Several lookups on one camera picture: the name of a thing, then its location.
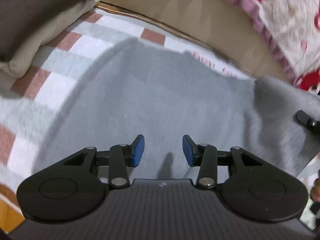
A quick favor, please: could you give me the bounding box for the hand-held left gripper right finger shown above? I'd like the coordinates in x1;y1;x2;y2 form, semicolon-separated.
182;134;266;190

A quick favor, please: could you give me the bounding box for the white quilt with red print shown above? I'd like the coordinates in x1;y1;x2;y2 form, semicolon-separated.
185;0;320;92

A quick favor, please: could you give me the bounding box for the checked bed sheet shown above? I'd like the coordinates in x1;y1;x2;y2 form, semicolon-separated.
0;5;320;205

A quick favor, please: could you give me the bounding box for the beige folded cloth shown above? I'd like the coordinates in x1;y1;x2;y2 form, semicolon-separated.
0;0;102;78

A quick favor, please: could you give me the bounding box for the beige bed panel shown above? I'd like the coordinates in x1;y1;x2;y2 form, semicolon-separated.
95;0;295;80

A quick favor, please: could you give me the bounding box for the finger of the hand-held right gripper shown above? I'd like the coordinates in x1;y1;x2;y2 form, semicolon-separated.
296;110;320;130

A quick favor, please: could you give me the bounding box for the grey knit garment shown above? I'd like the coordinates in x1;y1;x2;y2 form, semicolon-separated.
31;37;320;188

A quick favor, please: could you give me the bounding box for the dark grey folded cloth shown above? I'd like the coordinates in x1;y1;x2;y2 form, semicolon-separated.
0;0;100;62

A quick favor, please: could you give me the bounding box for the wooden bed frame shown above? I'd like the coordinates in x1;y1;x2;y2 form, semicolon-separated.
0;184;25;233

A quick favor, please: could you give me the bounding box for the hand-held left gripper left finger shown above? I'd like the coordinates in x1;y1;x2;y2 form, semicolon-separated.
62;134;145;190

